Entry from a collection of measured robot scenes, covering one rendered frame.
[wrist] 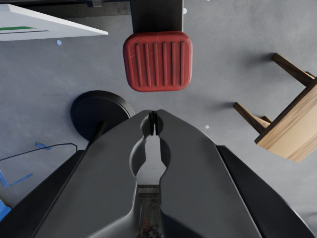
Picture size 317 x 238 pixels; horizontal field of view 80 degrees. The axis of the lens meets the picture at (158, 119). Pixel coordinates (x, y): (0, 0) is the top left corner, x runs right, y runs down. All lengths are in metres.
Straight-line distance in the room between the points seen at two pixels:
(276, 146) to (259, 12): 0.58
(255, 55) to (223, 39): 0.18
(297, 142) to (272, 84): 0.35
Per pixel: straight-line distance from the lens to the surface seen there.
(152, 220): 1.45
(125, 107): 1.07
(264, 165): 1.54
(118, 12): 0.94
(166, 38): 0.19
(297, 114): 0.89
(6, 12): 0.46
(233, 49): 1.03
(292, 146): 0.98
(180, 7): 0.25
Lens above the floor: 0.95
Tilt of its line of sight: 58 degrees down
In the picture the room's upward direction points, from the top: 178 degrees counter-clockwise
